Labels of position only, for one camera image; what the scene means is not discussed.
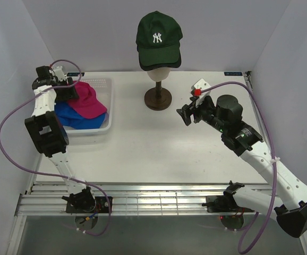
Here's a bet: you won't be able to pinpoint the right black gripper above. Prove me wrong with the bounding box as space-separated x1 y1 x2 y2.
176 95 227 133

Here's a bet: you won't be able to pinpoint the pink perforated cap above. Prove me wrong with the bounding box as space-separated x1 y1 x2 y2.
67 81 107 119

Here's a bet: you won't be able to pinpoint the black cap gold logo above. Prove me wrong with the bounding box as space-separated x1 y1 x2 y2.
139 55 182 72

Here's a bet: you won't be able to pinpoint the green NY baseball cap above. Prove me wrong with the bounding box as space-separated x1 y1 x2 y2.
135 11 183 66

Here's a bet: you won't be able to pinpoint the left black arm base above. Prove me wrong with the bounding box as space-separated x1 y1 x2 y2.
65 196 113 214

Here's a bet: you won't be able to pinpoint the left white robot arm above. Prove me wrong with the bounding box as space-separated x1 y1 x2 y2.
24 66 96 213

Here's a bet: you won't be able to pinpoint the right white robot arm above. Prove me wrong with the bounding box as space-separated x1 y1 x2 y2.
177 95 307 238

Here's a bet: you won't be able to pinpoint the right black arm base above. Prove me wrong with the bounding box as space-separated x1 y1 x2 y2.
201 195 238 213

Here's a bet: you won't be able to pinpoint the blue perforated cap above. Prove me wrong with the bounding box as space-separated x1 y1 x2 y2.
55 102 107 130

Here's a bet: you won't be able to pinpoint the wooden mannequin head stand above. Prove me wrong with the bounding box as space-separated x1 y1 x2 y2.
144 67 172 111

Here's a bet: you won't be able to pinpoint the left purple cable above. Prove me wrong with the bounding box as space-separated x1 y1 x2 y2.
0 59 113 237

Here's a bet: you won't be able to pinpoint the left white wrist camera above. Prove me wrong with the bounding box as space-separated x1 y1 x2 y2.
52 66 66 82

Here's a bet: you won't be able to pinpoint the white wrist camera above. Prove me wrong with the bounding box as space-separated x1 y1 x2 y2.
52 66 66 82
191 79 211 106

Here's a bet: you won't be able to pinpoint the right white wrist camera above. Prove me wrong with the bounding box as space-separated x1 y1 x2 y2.
191 79 211 106

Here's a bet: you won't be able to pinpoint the aluminium frame rails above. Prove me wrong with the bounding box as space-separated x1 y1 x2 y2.
14 71 307 255

